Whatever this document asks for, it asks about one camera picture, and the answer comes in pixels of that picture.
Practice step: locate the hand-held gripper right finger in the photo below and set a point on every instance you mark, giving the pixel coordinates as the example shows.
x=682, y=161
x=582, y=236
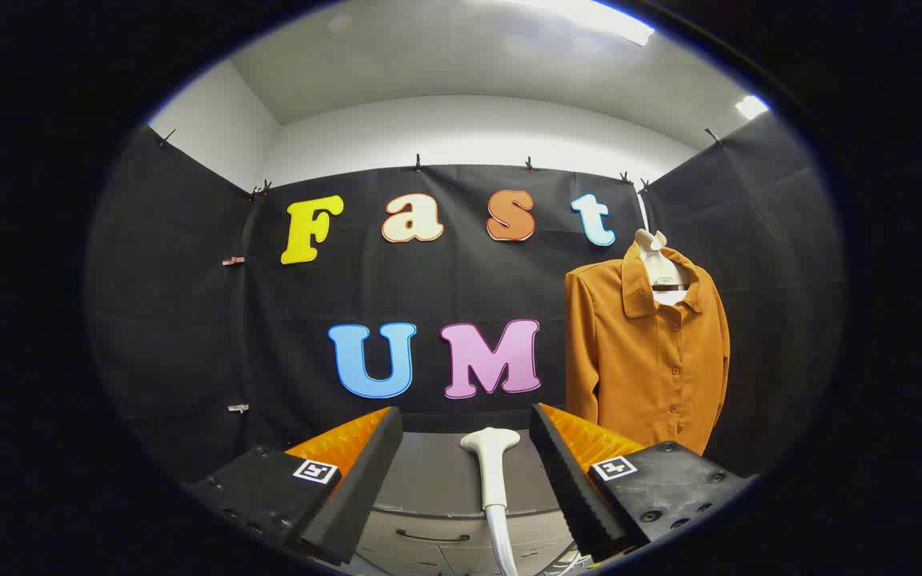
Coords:
x=569, y=480

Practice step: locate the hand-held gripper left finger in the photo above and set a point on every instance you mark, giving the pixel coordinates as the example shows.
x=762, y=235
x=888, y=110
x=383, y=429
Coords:
x=365, y=488

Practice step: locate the white garment steamer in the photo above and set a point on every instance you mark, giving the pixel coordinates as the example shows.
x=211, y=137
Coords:
x=492, y=472

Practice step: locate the orange button shirt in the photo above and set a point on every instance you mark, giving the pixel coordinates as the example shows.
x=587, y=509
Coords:
x=637, y=376

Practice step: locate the white clothes hanger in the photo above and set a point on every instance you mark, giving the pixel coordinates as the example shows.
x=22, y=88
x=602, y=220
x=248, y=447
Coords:
x=657, y=260

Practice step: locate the grey drawer cabinet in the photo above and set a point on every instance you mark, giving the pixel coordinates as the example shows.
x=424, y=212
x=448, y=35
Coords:
x=429, y=552

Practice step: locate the black backdrop cloth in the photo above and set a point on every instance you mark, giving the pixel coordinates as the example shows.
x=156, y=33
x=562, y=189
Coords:
x=461, y=280

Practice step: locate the row of black clips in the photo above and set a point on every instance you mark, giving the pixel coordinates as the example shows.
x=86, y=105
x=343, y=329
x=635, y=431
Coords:
x=418, y=163

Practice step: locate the small ceiling light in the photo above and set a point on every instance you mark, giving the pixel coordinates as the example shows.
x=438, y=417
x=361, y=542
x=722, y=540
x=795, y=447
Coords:
x=751, y=106

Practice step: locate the long ceiling light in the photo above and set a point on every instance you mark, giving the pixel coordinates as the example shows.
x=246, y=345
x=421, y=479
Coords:
x=613, y=24

